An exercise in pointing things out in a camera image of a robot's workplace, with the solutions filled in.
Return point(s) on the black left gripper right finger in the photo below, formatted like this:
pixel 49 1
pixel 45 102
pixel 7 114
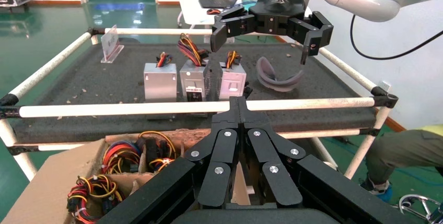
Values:
pixel 266 153

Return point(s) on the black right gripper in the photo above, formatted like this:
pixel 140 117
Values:
pixel 280 4

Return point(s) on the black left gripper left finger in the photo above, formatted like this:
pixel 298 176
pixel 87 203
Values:
pixel 221 153

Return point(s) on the brown cardboard divider box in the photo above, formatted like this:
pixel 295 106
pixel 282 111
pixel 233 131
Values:
pixel 52 181

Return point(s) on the purple curved rubber strip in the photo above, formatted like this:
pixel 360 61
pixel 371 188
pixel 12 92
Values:
pixel 277 83

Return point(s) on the red computer mouse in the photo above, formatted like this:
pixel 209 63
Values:
pixel 213 11

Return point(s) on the white desk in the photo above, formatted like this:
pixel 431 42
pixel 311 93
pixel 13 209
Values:
pixel 190 11

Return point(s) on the person in olive trousers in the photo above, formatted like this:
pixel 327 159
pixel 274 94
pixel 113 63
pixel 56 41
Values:
pixel 398 149

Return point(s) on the chrome wheel base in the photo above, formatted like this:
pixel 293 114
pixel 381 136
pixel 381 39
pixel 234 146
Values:
pixel 412 201

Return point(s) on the clear acrylic sign stand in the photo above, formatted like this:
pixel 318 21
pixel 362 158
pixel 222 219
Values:
pixel 111 46

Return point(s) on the white pipe table frame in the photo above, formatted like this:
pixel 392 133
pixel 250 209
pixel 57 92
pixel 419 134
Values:
pixel 104 109

